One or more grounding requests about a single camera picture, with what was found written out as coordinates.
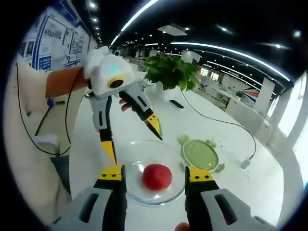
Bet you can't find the red tomato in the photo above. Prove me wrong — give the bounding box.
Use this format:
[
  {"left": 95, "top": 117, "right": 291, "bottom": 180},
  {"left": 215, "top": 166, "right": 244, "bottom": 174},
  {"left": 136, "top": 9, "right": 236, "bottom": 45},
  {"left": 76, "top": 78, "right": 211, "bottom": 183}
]
[{"left": 142, "top": 163, "right": 173, "bottom": 191}]

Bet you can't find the person's right hand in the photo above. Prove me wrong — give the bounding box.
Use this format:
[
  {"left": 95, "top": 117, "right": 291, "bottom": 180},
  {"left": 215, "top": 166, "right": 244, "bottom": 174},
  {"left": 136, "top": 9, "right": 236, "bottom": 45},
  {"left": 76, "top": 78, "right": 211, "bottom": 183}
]
[{"left": 175, "top": 222, "right": 191, "bottom": 231}]

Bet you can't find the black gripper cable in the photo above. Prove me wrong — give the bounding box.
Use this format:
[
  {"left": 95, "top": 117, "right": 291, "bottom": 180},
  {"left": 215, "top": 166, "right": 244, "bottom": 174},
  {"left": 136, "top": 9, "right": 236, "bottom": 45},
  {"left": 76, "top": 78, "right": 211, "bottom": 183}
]
[{"left": 15, "top": 61, "right": 93, "bottom": 156}]

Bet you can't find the black charger cable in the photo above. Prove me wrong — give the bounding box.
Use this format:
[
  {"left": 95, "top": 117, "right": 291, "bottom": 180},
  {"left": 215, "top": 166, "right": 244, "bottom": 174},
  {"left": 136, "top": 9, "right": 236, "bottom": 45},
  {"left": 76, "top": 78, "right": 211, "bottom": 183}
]
[{"left": 180, "top": 89, "right": 257, "bottom": 161}]

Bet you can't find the small dark flat device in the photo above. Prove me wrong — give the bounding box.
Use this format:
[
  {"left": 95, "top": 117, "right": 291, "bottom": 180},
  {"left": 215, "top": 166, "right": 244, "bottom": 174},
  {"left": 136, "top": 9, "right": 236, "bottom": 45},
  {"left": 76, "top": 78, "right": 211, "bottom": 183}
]
[{"left": 169, "top": 99, "right": 185, "bottom": 109}]

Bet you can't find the ceiling air conditioner unit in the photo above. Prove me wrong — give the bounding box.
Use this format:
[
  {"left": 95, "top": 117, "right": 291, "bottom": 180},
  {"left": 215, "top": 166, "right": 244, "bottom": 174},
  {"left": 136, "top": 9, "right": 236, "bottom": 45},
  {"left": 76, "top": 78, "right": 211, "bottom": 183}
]
[{"left": 157, "top": 23, "right": 188, "bottom": 36}]

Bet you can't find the white plant pot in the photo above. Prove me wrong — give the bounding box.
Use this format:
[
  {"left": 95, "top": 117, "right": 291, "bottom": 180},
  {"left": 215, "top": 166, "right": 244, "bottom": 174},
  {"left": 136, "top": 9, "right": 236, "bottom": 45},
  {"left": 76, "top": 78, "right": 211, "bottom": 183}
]
[{"left": 155, "top": 81, "right": 180, "bottom": 102}]

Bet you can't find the clear glass container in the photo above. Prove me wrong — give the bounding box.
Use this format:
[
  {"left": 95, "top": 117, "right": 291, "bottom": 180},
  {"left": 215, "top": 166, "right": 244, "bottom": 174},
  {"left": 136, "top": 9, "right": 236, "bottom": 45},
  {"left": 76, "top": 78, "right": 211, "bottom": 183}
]
[{"left": 120, "top": 139, "right": 187, "bottom": 205}]

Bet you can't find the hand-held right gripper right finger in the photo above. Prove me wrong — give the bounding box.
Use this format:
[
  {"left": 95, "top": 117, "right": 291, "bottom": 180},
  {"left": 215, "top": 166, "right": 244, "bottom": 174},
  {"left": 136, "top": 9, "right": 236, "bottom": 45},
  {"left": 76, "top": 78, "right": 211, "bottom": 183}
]
[{"left": 184, "top": 166, "right": 268, "bottom": 231}]

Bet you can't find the white tabletop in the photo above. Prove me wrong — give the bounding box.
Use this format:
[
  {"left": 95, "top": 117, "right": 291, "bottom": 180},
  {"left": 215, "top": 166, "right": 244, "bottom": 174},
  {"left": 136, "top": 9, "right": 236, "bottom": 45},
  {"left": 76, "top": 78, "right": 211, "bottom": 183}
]
[{"left": 57, "top": 72, "right": 293, "bottom": 228}]

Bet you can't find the green container lid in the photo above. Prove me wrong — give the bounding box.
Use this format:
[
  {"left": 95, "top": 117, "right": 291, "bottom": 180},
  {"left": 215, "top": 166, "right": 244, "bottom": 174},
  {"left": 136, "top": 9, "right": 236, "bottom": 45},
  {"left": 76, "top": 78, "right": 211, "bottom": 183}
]
[{"left": 178, "top": 134, "right": 226, "bottom": 173}]

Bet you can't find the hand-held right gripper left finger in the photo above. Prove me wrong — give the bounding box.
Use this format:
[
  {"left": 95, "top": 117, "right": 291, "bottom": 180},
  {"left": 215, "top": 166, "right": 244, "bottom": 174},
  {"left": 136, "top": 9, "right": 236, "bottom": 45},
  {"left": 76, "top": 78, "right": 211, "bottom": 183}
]
[{"left": 50, "top": 164, "right": 128, "bottom": 231}]

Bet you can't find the person's left hand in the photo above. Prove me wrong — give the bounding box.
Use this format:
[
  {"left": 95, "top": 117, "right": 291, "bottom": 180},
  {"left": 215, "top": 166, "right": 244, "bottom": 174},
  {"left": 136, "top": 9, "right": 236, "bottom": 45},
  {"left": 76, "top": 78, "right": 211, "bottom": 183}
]
[{"left": 119, "top": 92, "right": 133, "bottom": 113}]

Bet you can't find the blue white wall poster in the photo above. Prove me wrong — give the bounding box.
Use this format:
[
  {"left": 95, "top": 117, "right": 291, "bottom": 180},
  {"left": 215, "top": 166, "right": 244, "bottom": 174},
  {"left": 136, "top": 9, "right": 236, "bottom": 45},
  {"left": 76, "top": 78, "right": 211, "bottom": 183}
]
[{"left": 18, "top": 6, "right": 92, "bottom": 72}]

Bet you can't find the green leafy plant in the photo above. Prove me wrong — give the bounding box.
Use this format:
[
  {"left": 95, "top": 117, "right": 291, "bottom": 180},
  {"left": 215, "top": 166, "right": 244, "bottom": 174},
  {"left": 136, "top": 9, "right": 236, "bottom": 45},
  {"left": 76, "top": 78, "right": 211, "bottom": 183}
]
[{"left": 143, "top": 55, "right": 200, "bottom": 91}]

